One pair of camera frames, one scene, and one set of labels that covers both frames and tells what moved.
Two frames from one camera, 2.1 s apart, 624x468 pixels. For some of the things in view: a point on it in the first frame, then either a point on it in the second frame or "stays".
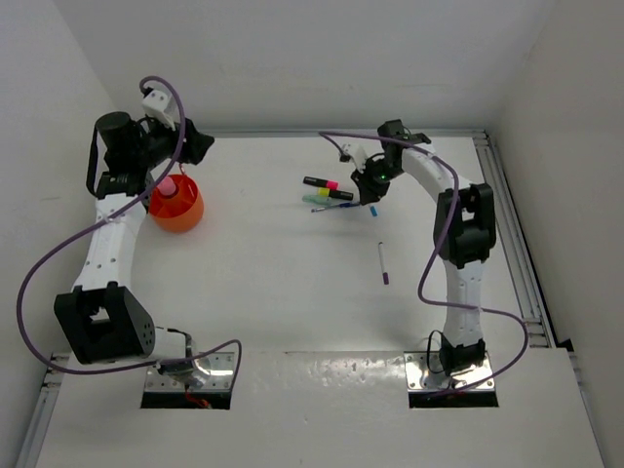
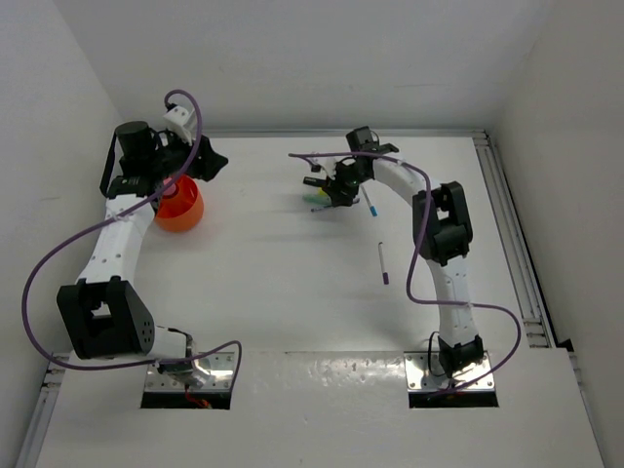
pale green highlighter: [317, 199] stays
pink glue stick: [167, 186] stays
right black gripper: [369, 191] to [334, 188]
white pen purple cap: [384, 273] stays
